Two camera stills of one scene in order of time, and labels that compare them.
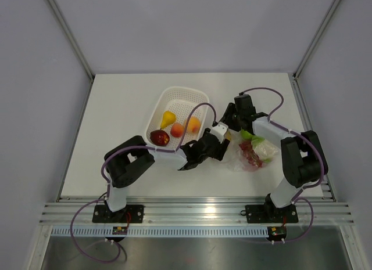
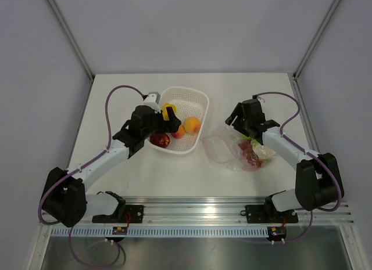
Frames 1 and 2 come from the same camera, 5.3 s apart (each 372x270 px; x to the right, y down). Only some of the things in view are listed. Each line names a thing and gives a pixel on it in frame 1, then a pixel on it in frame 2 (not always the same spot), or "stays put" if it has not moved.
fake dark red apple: x=159 y=137 stays put
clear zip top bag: x=249 y=153 stays put
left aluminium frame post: x=68 y=35 stays put
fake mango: x=228 y=135 → x=165 y=112
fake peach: x=176 y=129 stays put
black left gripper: x=220 y=150 → x=171 y=126
